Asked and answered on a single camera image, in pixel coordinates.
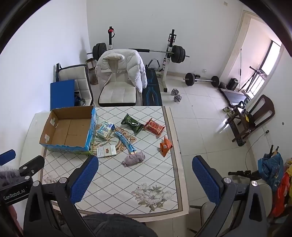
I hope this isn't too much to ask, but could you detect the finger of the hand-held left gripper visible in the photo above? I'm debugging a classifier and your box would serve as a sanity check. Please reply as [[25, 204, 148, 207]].
[[0, 149, 16, 166], [19, 156, 45, 177]]

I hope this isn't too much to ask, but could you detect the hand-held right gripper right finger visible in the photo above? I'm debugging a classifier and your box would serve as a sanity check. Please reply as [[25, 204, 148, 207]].
[[192, 155, 271, 237]]

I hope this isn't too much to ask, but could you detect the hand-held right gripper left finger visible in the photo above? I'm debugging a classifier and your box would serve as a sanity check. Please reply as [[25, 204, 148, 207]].
[[23, 155, 99, 237]]

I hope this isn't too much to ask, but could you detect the white carton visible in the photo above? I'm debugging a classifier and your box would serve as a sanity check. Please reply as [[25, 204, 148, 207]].
[[96, 146, 116, 158]]

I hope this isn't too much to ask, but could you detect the cardboard box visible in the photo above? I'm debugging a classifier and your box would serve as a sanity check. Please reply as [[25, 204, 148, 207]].
[[39, 106, 98, 155]]

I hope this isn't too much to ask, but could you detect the blue white tissue pack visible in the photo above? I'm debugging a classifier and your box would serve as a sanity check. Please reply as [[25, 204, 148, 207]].
[[97, 121, 115, 139]]

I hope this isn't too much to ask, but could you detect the orange snack packet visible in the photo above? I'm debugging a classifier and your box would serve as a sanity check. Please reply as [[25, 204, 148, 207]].
[[159, 136, 173, 158]]

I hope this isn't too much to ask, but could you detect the purple cloth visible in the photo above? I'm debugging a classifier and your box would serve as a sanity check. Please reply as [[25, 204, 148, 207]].
[[121, 152, 146, 168]]

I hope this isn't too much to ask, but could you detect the blue toothpaste tube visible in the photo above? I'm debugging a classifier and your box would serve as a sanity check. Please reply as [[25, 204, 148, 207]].
[[113, 130, 137, 155]]

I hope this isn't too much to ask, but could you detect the green snack packet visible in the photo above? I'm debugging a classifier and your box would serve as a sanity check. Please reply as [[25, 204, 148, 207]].
[[120, 113, 144, 135]]

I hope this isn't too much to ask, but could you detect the red snack packet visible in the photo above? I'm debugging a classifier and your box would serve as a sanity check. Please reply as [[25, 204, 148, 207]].
[[143, 118, 165, 137]]

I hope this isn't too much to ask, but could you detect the person's left forearm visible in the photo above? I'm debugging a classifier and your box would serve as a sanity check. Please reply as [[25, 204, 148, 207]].
[[8, 204, 24, 236]]

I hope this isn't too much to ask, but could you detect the grey fuzzy cloth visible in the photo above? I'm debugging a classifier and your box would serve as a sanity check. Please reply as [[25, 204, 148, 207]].
[[0, 166, 21, 183]]

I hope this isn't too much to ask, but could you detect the patterned floral tablecloth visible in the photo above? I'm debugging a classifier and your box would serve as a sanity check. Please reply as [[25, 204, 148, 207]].
[[41, 106, 183, 215]]

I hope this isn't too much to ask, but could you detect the person's dark fleece clothing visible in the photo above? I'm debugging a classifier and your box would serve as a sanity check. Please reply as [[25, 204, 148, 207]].
[[82, 213, 159, 237]]

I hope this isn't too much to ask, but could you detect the blue plastic bag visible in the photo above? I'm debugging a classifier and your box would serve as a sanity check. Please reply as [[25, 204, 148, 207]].
[[258, 153, 284, 194]]

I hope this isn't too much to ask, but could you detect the blue board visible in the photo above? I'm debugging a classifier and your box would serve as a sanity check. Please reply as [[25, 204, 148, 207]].
[[50, 80, 76, 111]]

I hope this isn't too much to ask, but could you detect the red plastic bag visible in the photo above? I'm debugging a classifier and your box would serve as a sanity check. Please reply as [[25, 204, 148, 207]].
[[271, 172, 292, 217]]

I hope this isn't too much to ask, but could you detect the black treadmill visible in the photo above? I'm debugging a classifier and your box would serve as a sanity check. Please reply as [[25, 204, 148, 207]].
[[220, 88, 250, 107]]

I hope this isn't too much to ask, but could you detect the white padded chair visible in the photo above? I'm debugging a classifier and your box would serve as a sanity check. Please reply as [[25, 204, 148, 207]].
[[56, 64, 94, 107], [98, 68, 138, 107]]

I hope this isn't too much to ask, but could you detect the dark wooden chair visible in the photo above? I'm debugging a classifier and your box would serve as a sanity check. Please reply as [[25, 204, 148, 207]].
[[225, 94, 275, 146]]

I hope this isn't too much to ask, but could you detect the short barbell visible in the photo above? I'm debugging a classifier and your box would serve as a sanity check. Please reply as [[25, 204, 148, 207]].
[[183, 72, 220, 88]]

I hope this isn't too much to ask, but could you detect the black blue weight bench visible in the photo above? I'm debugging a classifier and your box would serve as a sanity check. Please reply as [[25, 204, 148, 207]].
[[143, 65, 163, 106]]

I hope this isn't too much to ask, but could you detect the white puffer jacket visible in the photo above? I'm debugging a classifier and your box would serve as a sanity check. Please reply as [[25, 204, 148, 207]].
[[95, 49, 147, 94]]

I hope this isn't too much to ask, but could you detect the white barbell rack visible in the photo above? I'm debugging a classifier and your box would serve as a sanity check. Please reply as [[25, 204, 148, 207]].
[[107, 26, 177, 93]]

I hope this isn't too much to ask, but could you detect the barbell with black plates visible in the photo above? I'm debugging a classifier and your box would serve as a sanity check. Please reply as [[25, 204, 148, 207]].
[[87, 43, 190, 64]]

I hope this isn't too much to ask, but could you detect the window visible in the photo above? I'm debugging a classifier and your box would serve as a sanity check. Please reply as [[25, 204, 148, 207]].
[[260, 40, 284, 82]]

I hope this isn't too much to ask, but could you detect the black handlebar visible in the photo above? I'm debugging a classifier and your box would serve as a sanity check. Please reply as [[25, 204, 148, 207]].
[[228, 170, 262, 180]]

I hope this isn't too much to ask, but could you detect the black cable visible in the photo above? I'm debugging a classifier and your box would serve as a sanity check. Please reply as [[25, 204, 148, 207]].
[[245, 130, 270, 161]]

